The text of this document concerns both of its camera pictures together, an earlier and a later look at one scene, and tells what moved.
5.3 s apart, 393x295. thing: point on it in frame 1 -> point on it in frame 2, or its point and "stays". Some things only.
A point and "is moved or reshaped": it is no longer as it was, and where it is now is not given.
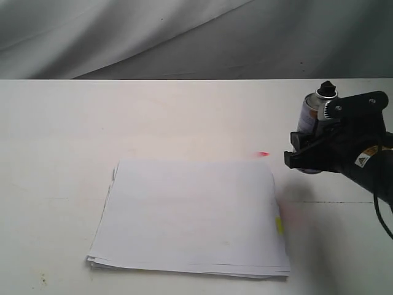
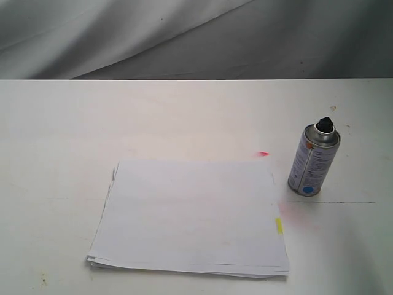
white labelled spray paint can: x=312 y=112 is moved or reshaped
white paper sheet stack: x=210 y=217 stays
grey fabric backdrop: x=196 y=39 stays
